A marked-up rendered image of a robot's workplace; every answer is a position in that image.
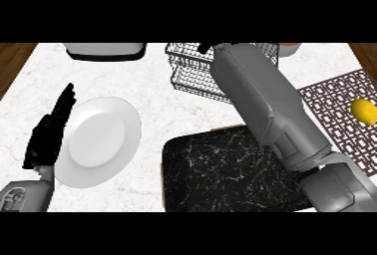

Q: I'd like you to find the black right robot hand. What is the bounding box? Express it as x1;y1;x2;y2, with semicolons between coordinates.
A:
194;43;218;55

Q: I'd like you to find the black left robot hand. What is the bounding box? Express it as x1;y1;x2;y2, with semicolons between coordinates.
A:
21;82;78;170

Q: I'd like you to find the yellow bell pepper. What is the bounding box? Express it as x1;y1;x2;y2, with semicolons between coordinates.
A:
348;98;377;128

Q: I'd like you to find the black marble tray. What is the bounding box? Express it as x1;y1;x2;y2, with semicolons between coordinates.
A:
160;124;311;213

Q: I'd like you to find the white round plate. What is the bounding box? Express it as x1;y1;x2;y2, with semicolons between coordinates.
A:
52;96;143;189

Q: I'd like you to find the grey and orange container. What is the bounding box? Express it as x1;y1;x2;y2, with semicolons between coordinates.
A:
276;43;301;59

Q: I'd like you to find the white and black appliance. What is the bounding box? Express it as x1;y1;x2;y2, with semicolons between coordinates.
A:
61;43;149;62

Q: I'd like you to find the brown patterned placemat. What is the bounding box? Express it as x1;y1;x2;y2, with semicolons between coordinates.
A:
296;68;377;178

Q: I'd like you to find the black wire tiered basket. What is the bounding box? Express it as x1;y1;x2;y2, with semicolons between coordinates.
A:
163;43;279;105

